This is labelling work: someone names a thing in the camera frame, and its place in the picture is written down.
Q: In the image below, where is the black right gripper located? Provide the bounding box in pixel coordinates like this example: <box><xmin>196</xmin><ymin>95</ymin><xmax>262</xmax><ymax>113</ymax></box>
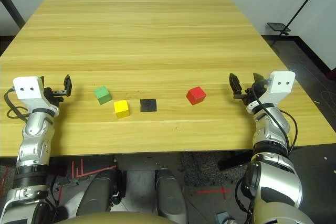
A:
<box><xmin>229</xmin><ymin>72</ymin><xmax>269</xmax><ymax>106</ymax></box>

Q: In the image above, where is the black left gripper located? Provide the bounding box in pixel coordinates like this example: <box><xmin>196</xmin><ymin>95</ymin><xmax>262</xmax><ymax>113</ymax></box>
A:
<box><xmin>39</xmin><ymin>73</ymin><xmax>73</xmax><ymax>105</ymax></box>

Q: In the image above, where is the green wooden block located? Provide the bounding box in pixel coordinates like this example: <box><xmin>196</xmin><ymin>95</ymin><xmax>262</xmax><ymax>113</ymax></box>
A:
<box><xmin>93</xmin><ymin>86</ymin><xmax>111</xmax><ymax>105</ymax></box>

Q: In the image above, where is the red wooden block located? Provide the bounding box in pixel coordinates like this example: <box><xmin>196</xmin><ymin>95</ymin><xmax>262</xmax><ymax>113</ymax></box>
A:
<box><xmin>185</xmin><ymin>86</ymin><xmax>206</xmax><ymax>106</ymax></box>

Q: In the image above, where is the yellow wooden block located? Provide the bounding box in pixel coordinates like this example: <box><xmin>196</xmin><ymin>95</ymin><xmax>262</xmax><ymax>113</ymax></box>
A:
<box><xmin>113</xmin><ymin>100</ymin><xmax>131</xmax><ymax>119</ymax></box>

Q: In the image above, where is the black flat tray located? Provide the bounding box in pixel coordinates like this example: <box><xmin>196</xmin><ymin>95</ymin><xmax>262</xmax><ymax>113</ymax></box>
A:
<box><xmin>267</xmin><ymin>22</ymin><xmax>292</xmax><ymax>33</ymax></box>

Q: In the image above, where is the black table foot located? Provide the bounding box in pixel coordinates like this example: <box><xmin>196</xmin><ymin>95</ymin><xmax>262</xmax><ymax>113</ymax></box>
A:
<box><xmin>217</xmin><ymin>150</ymin><xmax>253</xmax><ymax>171</ymax></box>

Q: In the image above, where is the black square pad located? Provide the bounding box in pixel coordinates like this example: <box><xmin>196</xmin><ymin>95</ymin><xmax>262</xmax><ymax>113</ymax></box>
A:
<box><xmin>140</xmin><ymin>99</ymin><xmax>158</xmax><ymax>113</ymax></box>

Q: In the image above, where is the black tripod stand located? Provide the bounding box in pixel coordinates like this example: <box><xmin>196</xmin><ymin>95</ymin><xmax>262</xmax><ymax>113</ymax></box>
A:
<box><xmin>271</xmin><ymin>0</ymin><xmax>330</xmax><ymax>46</ymax></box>

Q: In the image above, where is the grey left robot leg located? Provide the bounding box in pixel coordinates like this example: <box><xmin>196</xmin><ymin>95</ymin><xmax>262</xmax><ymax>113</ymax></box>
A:
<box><xmin>75</xmin><ymin>167</ymin><xmax>127</xmax><ymax>217</ymax></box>

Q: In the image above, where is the grey robot leg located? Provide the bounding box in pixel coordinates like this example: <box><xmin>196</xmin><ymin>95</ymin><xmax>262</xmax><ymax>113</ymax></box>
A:
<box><xmin>154</xmin><ymin>167</ymin><xmax>188</xmax><ymax>224</ymax></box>
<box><xmin>75</xmin><ymin>167</ymin><xmax>127</xmax><ymax>217</ymax></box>

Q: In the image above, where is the grey right robot leg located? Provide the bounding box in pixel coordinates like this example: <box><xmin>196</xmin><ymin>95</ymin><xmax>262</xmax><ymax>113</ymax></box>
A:
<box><xmin>154</xmin><ymin>167</ymin><xmax>188</xmax><ymax>224</ymax></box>

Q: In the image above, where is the small grey blue box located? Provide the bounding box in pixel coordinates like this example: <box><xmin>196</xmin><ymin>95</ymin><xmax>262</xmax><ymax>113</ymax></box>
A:
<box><xmin>215</xmin><ymin>211</ymin><xmax>237</xmax><ymax>224</ymax></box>

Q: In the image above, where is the olive robot torso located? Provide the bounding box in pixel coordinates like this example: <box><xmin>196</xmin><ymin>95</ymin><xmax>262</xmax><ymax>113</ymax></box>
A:
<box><xmin>55</xmin><ymin>211</ymin><xmax>172</xmax><ymax>224</ymax></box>

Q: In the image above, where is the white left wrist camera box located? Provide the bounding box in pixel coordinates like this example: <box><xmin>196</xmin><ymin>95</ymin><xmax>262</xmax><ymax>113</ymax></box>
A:
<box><xmin>13</xmin><ymin>76</ymin><xmax>60</xmax><ymax>116</ymax></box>

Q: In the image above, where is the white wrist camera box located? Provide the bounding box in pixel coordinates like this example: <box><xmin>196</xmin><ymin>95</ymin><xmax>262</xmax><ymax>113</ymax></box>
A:
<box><xmin>13</xmin><ymin>76</ymin><xmax>60</xmax><ymax>116</ymax></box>
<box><xmin>261</xmin><ymin>70</ymin><xmax>296</xmax><ymax>105</ymax></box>

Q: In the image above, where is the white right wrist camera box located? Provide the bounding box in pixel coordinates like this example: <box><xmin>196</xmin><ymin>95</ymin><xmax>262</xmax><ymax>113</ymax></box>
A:
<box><xmin>261</xmin><ymin>70</ymin><xmax>296</xmax><ymax>105</ymax></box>

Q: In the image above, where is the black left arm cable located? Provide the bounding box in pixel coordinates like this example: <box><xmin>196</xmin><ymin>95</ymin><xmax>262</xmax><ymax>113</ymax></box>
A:
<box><xmin>4</xmin><ymin>86</ymin><xmax>30</xmax><ymax>123</ymax></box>

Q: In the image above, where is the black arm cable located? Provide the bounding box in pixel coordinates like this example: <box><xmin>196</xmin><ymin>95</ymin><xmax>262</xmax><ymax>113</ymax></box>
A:
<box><xmin>255</xmin><ymin>87</ymin><xmax>299</xmax><ymax>154</ymax></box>
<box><xmin>4</xmin><ymin>86</ymin><xmax>30</xmax><ymax>123</ymax></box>

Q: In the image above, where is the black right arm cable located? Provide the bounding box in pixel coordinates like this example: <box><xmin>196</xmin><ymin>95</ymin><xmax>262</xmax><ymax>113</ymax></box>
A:
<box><xmin>255</xmin><ymin>87</ymin><xmax>299</xmax><ymax>154</ymax></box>

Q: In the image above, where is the grey metal base plate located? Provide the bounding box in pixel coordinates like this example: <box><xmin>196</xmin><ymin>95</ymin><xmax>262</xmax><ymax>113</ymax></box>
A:
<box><xmin>114</xmin><ymin>153</ymin><xmax>183</xmax><ymax>173</ymax></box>

